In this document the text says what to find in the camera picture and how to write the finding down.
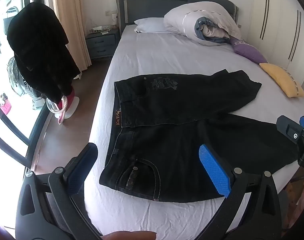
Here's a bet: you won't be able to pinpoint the person's left hand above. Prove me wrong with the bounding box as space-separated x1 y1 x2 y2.
109 231 157 240

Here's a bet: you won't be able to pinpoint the white papers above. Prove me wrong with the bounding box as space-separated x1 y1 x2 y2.
89 25 111 34

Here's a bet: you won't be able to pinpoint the grey upholstered headboard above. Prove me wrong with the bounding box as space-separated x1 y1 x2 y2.
115 0 240 34

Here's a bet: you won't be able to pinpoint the yellow cushion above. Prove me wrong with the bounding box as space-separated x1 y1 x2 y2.
259 62 304 98

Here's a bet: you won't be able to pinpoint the dark window frame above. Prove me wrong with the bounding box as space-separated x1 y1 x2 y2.
0 0 55 170

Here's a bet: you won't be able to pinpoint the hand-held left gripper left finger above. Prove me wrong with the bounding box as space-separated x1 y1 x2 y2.
15 142 98 240

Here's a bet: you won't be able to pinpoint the pink basket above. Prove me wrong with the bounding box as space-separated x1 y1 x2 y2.
0 94 12 115

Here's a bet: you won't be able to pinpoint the white wardrobe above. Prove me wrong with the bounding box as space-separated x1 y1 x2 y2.
249 0 304 90

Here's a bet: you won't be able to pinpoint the purple cushion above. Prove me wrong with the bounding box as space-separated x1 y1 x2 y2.
229 38 269 64

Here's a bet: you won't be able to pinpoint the rolled white duvet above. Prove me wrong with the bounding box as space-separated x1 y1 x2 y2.
164 1 242 46

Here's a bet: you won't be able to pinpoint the bed with white sheet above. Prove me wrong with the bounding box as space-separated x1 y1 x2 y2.
83 24 304 240

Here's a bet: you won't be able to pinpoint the beige curtain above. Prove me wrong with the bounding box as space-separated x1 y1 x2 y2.
50 0 92 72

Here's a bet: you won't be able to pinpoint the pink and white floor stand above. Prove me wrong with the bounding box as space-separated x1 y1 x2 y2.
45 87 80 125

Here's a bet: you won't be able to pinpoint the grey patterned garment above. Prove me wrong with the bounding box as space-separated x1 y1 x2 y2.
7 57 42 110

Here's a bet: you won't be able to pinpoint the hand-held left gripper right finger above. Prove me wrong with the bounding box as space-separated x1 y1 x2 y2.
198 144 290 240

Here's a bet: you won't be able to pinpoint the black denim pants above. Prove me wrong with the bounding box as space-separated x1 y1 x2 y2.
99 69 301 203

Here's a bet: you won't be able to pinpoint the white pillow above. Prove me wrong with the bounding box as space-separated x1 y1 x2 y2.
134 17 176 33

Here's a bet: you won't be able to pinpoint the grey nightstand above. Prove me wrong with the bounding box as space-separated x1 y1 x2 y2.
85 28 121 60

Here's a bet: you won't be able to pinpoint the black hanging coat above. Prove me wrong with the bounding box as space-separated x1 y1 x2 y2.
7 2 81 104

